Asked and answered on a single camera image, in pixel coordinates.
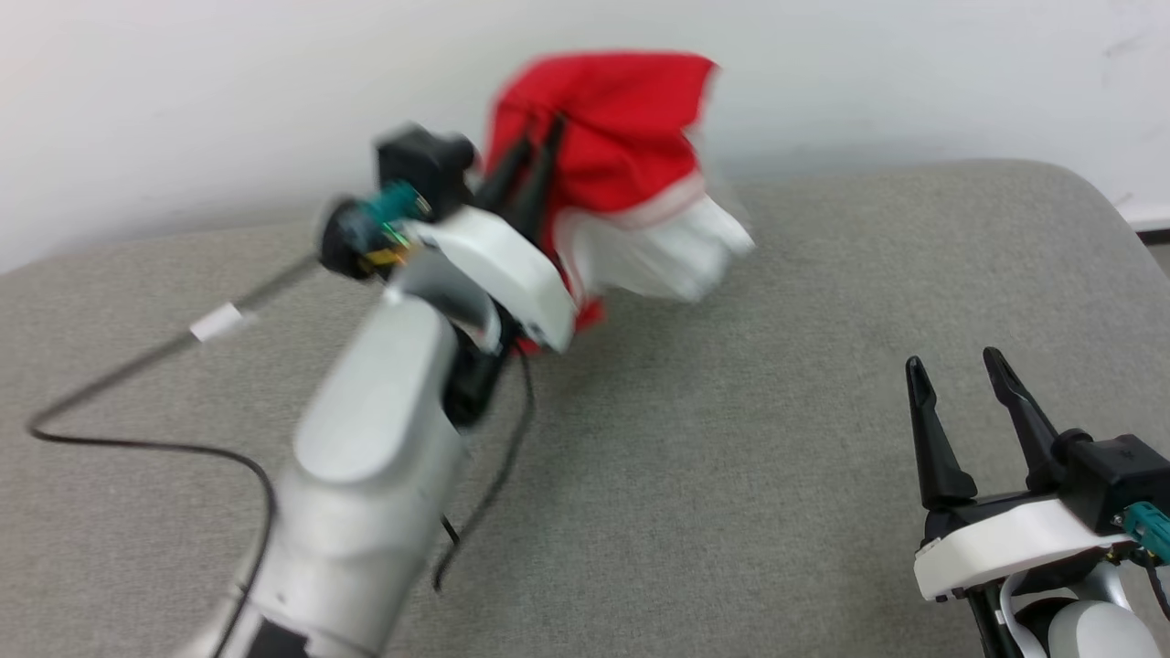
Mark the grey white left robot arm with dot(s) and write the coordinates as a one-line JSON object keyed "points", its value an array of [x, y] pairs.
{"points": [[366, 457]]}

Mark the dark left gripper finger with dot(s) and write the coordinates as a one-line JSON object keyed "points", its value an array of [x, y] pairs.
{"points": [[505, 174], [541, 178]]}

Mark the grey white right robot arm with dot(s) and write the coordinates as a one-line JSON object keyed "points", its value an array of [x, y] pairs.
{"points": [[1088, 631]]}

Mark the red and white jersey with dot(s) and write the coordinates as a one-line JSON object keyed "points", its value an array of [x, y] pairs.
{"points": [[622, 119]]}

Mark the white baseboard strip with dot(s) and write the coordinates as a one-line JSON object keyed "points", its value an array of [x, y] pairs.
{"points": [[1147, 215]]}

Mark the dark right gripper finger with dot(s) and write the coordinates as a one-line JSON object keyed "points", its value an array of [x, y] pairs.
{"points": [[1028, 425], [937, 448]]}

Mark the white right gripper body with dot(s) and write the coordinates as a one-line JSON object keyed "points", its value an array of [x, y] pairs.
{"points": [[1015, 548]]}

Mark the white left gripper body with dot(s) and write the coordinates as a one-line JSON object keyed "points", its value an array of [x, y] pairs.
{"points": [[498, 265]]}

